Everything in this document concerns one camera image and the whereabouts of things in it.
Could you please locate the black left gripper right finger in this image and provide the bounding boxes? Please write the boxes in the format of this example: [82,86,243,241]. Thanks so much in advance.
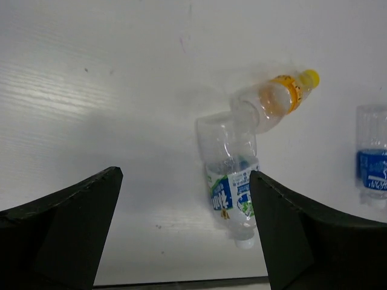
[250,171,386,289]

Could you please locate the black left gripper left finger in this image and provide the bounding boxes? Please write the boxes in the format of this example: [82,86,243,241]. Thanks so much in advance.
[1,167,123,289]

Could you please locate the green-blue label clear bottle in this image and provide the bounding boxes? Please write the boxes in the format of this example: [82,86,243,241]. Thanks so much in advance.
[196,112,259,249]

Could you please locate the blue label clear bottle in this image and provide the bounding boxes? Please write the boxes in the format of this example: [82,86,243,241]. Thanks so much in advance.
[356,104,386,209]

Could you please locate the yellow cap orange label bottle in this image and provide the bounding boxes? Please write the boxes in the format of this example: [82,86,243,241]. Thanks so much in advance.
[230,69,320,134]

